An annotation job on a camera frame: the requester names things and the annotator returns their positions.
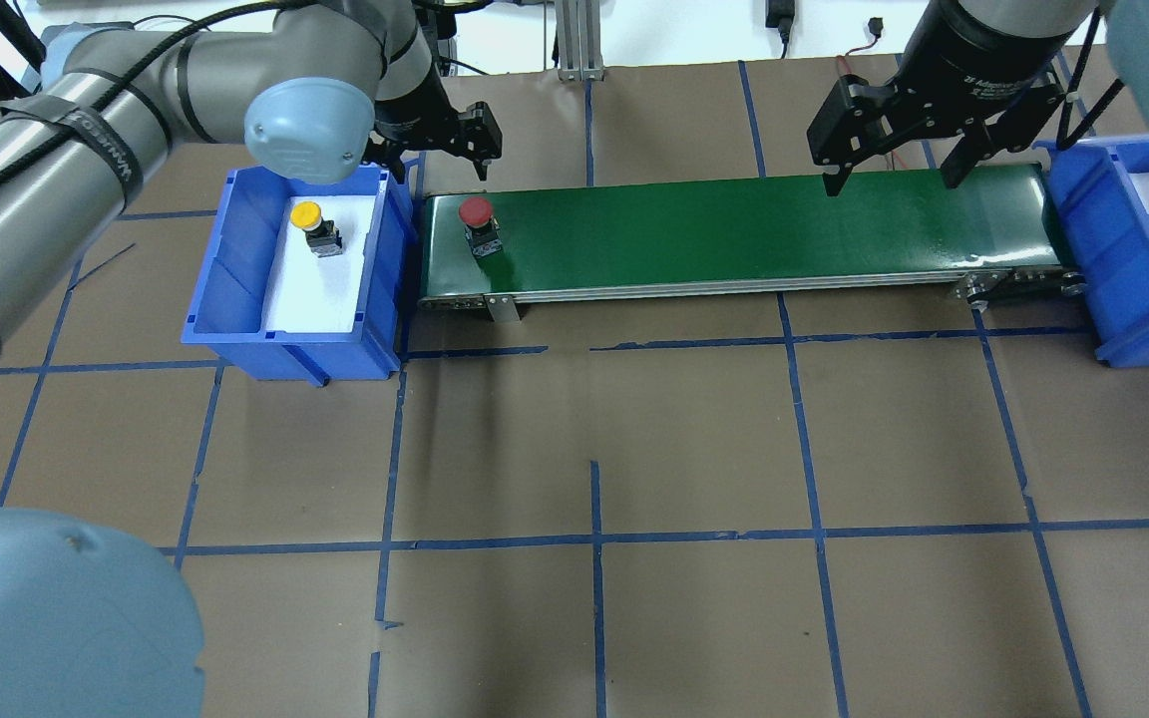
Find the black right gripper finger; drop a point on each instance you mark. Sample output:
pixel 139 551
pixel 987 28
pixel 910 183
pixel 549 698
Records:
pixel 1014 130
pixel 850 127

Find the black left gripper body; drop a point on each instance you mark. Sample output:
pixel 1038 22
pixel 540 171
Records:
pixel 413 104

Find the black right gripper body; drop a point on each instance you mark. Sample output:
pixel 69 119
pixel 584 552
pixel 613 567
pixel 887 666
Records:
pixel 963 62

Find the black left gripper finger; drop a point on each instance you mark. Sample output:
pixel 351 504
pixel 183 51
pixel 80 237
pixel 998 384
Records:
pixel 483 138
pixel 396 169

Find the red push button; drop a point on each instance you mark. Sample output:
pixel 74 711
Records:
pixel 478 216

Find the yellow push button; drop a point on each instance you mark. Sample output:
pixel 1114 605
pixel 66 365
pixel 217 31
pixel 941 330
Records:
pixel 322 236

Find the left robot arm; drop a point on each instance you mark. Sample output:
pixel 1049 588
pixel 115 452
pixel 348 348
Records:
pixel 313 89

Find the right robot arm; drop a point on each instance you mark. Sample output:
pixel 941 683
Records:
pixel 981 72

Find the green conveyor belt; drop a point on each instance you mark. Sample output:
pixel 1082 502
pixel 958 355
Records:
pixel 996 238

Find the black power adapter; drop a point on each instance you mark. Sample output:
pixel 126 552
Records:
pixel 780 15

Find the white foam pad left bin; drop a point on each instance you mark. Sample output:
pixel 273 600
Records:
pixel 306 294

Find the blue left plastic bin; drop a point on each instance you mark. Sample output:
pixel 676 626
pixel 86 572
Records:
pixel 227 302

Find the blue plastic bin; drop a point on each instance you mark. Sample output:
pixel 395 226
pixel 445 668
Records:
pixel 1107 229
pixel 227 302

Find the blue right plastic bin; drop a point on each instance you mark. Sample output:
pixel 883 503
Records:
pixel 1107 229

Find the aluminium frame post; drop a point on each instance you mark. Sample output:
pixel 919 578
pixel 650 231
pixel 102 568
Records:
pixel 578 41

